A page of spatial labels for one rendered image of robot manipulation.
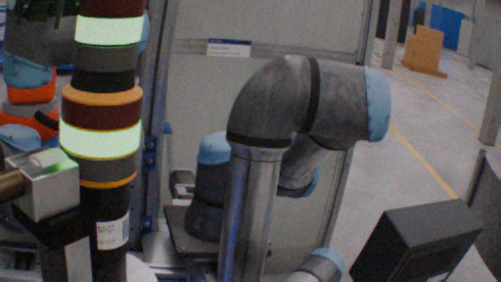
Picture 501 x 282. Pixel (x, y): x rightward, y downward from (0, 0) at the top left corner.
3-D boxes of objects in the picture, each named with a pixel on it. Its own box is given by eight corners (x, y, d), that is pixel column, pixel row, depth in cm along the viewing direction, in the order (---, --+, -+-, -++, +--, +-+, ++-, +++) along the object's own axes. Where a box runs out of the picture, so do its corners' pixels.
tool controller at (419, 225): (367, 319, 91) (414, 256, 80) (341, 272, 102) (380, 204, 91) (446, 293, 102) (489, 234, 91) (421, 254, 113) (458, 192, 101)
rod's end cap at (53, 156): (42, 164, 19) (73, 154, 21) (22, 150, 20) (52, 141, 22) (45, 204, 20) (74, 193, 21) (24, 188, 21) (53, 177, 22)
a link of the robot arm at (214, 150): (193, 177, 120) (199, 123, 116) (249, 183, 122) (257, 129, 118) (194, 200, 109) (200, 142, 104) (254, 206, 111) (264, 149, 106)
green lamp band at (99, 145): (94, 165, 21) (94, 139, 20) (45, 136, 23) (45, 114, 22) (156, 144, 24) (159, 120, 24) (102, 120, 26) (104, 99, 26)
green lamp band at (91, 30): (103, 47, 20) (106, 20, 19) (63, 38, 21) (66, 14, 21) (154, 40, 22) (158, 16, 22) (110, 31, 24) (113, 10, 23)
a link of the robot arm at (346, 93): (246, 150, 122) (310, 41, 71) (306, 156, 124) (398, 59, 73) (244, 199, 118) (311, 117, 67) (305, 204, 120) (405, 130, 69)
